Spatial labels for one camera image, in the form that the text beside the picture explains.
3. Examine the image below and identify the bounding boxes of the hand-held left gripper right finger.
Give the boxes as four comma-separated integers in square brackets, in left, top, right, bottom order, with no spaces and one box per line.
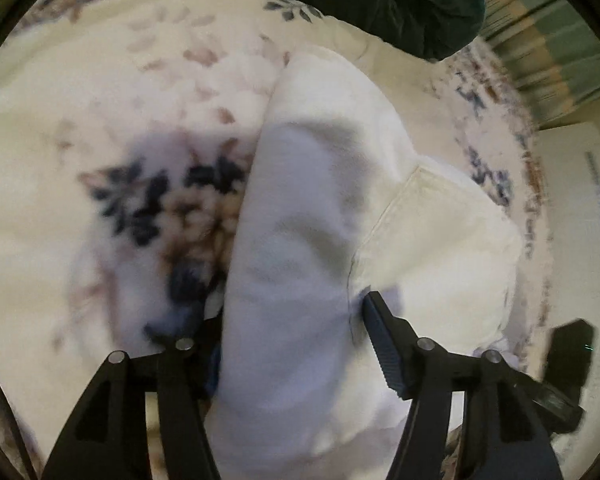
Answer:
[362,291,563,480]

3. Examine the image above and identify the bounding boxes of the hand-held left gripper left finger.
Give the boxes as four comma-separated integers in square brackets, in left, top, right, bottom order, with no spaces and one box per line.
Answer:
[41,310,227,480]

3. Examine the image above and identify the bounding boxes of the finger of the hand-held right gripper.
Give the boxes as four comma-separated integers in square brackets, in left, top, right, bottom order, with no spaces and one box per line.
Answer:
[511,374,587,435]

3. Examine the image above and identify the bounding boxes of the white pants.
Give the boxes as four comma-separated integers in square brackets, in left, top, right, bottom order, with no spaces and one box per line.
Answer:
[205,45,527,480]

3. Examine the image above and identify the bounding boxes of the white furniture panel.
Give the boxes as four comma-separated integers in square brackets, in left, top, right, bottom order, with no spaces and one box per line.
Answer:
[532,121,600,461]

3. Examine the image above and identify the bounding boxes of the floral printed blanket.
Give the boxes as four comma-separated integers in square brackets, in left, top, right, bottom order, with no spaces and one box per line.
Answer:
[0,0,561,480]

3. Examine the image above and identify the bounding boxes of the striped green curtain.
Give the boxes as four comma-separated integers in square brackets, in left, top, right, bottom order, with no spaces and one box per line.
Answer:
[480,0,600,127]

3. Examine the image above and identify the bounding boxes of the dark teal pillow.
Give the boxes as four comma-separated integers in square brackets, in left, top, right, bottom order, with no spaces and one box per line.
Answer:
[50,0,487,61]

